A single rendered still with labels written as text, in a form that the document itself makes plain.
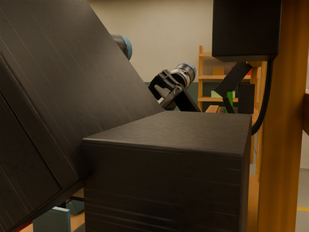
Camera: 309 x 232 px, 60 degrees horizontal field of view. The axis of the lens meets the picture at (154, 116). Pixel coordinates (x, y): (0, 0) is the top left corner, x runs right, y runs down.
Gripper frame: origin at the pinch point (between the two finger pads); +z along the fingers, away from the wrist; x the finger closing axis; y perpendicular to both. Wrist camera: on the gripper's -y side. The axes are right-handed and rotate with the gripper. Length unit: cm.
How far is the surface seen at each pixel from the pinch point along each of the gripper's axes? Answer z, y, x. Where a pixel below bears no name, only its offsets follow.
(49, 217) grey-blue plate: 26.4, 2.2, -21.9
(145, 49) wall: -691, 148, -271
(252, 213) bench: -13.6, -44.5, -12.5
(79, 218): 10.5, -4.1, -39.2
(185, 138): 32.8, -4.0, 18.5
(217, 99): -612, -96, -204
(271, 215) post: -2.0, -40.3, -1.6
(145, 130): 30.0, -0.1, 13.6
